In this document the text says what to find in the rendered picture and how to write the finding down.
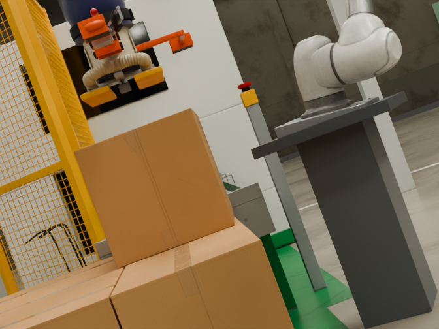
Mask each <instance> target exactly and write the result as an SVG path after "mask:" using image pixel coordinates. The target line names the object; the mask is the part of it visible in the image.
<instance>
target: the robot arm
mask: <svg viewBox="0 0 439 329"><path fill-rule="evenodd" d="M345 2H346V16H347V20H346V21H345V23H344V24H343V26H342V27H341V32H340V36H339V39H338V42H336V43H332V42H331V40H330V39H329V38H327V37H325V36H321V35H315V36H313V37H309V38H307V39H304V40H302V41H300V42H299V43H298V44H297V46H296V48H295V51H294V59H293V60H294V69H295V76H296V79H297V83H298V86H299V90H300V93H301V95H302V98H303V101H304V106H305V110H306V111H305V113H304V114H303V115H301V119H306V118H310V117H313V116H317V115H320V114H324V113H327V112H331V111H334V110H338V109H341V108H345V107H348V106H350V105H351V104H353V103H354V100H349V99H348V98H347V96H346V92H345V91H344V86H345V85H347V84H351V83H355V82H361V81H364V80H368V79H371V78H374V77H376V76H379V75H381V74H383V73H385V72H387V71H388V70H389V69H391V68H392V67H394V66H395V65H396V64H397V63H398V61H399V59H400V57H401V54H402V46H401V43H400V40H399V38H398V37H397V35H396V33H395V32H394V31H393V30H391V29H390V28H388V27H385V26H384V23H383V22H382V21H381V20H380V19H379V18H378V17H377V16H376V15H375V8H374V0H345Z"/></svg>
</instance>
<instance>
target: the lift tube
mask: <svg viewBox="0 0 439 329"><path fill-rule="evenodd" d="M62 5H63V11H64V14H65V17H66V19H67V21H68V22H69V24H70V26H71V27H72V26H74V25H75V24H77V23H78V22H81V21H82V20H85V19H86V18H89V17H91V16H92V15H91V13H90V11H91V9H93V8H95V9H97V12H98V14H100V13H102V12H106V11H109V10H114V9H116V7H117V6H119V7H120V8H126V7H125V1H124V0H62ZM121 24H123V26H125V27H127V28H128V29H130V28H132V27H133V26H134V23H133V22H132V21H131V20H122V22H121ZM84 41H85V39H83V38H82V35H80V36H79V37H77V38H76V39H75V40H74V42H75V45H76V46H83V43H84Z"/></svg>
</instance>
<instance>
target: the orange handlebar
mask: <svg viewBox="0 0 439 329"><path fill-rule="evenodd" d="M104 24H105V22H104V21H103V20H96V21H93V22H90V23H88V24H87V25H86V26H85V30H86V31H93V30H94V29H98V28H101V27H103V26H104ZM176 38H178V43H179V45H181V44H183V43H184V39H185V33H184V30H183V29H182V30H178V31H175V32H173V33H169V34H168V35H164V36H162V37H159V38H156V39H154V40H150V41H148V42H145V43H142V44H139V45H137V46H135V48H136V49H137V52H140V51H143V50H145V49H148V48H151V47H153V46H157V45H158V44H162V43H164V42H167V41H170V40H172V39H176ZM114 43H115V40H114ZM114 43H112V44H109V45H114ZM109 45H107V46H109ZM107 46H103V47H102V48H104V47H107ZM102 48H98V49H97V50H101V49H102Z"/></svg>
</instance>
